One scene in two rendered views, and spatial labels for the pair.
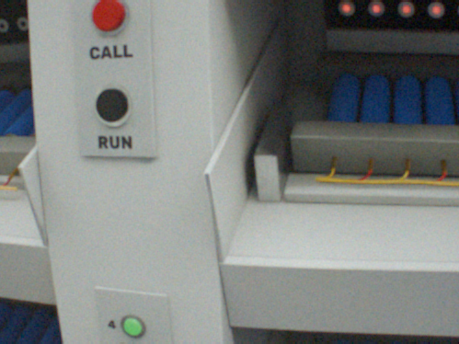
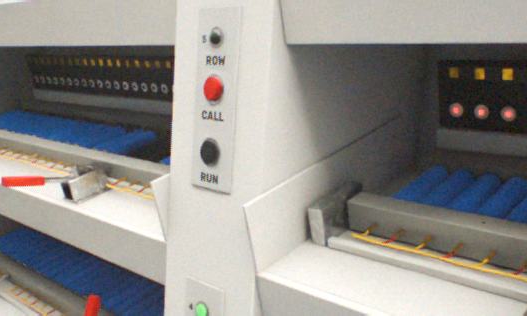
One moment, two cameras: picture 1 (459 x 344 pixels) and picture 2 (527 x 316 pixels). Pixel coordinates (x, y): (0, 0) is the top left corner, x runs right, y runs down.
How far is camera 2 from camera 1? 0.17 m
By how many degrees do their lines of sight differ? 26
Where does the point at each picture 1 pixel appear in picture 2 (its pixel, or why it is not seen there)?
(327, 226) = (340, 269)
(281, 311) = not seen: outside the picture
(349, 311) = not seen: outside the picture
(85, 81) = (197, 133)
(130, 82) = (220, 138)
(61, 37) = (189, 100)
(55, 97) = (183, 141)
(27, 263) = (156, 253)
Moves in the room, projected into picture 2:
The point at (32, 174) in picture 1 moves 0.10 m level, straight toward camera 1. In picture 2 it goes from (162, 190) to (100, 215)
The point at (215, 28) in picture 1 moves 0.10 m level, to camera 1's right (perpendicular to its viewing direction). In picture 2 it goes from (278, 109) to (435, 121)
